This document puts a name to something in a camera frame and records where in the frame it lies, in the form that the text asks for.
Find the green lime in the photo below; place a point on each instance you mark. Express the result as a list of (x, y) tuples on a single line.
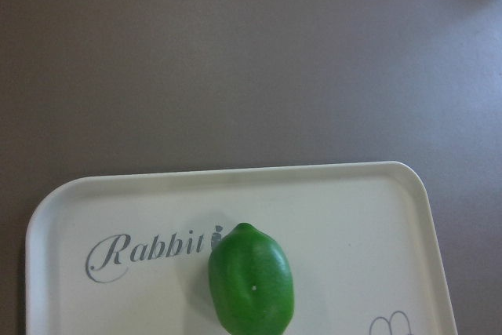
[(251, 283)]

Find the white rabbit tray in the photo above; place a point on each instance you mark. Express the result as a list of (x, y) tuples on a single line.
[(334, 249)]

